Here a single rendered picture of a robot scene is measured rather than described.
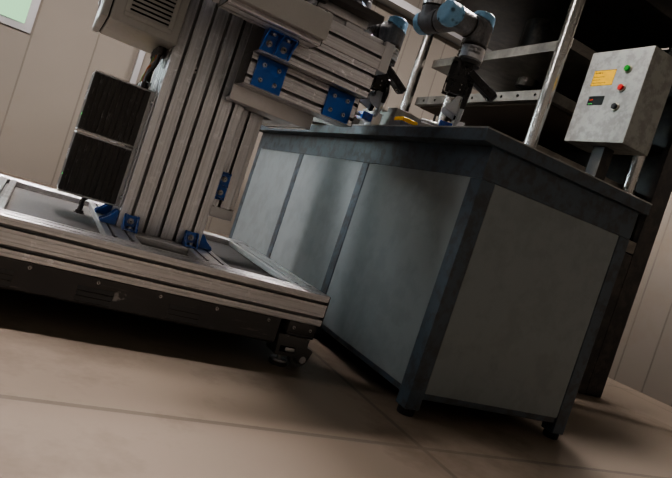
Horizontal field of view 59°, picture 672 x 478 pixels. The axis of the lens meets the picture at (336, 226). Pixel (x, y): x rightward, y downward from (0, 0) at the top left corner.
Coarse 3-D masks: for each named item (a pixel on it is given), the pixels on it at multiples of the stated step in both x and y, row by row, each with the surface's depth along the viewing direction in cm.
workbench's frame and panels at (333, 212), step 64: (320, 128) 249; (384, 128) 201; (448, 128) 168; (256, 192) 314; (320, 192) 244; (384, 192) 199; (448, 192) 169; (512, 192) 163; (576, 192) 173; (320, 256) 228; (384, 256) 188; (448, 256) 160; (512, 256) 166; (576, 256) 177; (384, 320) 179; (448, 320) 160; (512, 320) 170; (576, 320) 182; (448, 384) 164; (512, 384) 174; (576, 384) 186
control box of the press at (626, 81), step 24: (648, 48) 231; (600, 72) 249; (624, 72) 238; (648, 72) 229; (600, 96) 245; (624, 96) 235; (648, 96) 232; (576, 120) 253; (600, 120) 242; (624, 120) 232; (648, 120) 234; (576, 144) 255; (600, 144) 242; (624, 144) 231; (648, 144) 236; (600, 168) 244
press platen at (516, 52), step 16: (512, 48) 299; (528, 48) 289; (544, 48) 279; (576, 48) 266; (432, 64) 362; (448, 64) 346; (496, 64) 317; (512, 64) 309; (528, 64) 301; (544, 64) 294; (576, 64) 280; (496, 80) 345; (512, 80) 335; (560, 80) 309; (576, 80) 301; (576, 96) 326
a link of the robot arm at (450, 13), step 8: (448, 0) 177; (440, 8) 179; (448, 8) 176; (456, 8) 175; (464, 8) 177; (440, 16) 178; (448, 16) 176; (456, 16) 176; (464, 16) 177; (472, 16) 179; (440, 24) 182; (448, 24) 178; (456, 24) 177; (464, 24) 178; (472, 24) 179; (440, 32) 186; (456, 32) 182; (464, 32) 181; (472, 32) 181
